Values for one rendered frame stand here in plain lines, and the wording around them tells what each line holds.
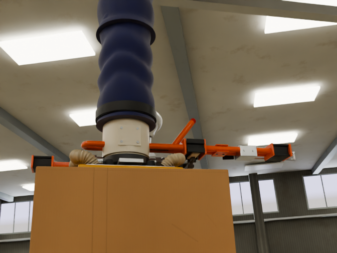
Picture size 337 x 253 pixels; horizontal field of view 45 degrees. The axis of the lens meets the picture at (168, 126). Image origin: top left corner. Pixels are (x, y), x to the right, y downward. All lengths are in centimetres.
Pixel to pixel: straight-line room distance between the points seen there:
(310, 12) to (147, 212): 355
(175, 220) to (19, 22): 490
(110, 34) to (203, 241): 83
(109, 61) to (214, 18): 433
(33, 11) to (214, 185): 463
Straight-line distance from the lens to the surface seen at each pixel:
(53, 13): 566
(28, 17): 578
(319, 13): 456
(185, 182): 129
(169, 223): 126
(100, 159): 144
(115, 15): 162
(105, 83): 152
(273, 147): 163
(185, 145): 149
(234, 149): 157
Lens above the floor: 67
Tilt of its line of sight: 21 degrees up
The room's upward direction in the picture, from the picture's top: 4 degrees counter-clockwise
